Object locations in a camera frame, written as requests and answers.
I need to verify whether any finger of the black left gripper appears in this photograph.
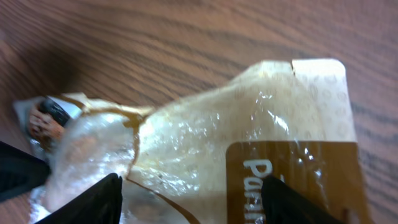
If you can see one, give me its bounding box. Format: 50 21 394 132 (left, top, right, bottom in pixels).
0 141 50 202

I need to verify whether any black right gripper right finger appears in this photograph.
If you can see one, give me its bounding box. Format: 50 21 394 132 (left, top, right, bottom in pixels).
261 175 343 224

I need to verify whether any brown white snack packet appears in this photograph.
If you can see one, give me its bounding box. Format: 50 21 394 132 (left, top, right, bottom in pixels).
13 58 371 223

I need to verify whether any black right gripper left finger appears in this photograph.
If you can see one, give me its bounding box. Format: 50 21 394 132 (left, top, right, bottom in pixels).
37 173 123 224

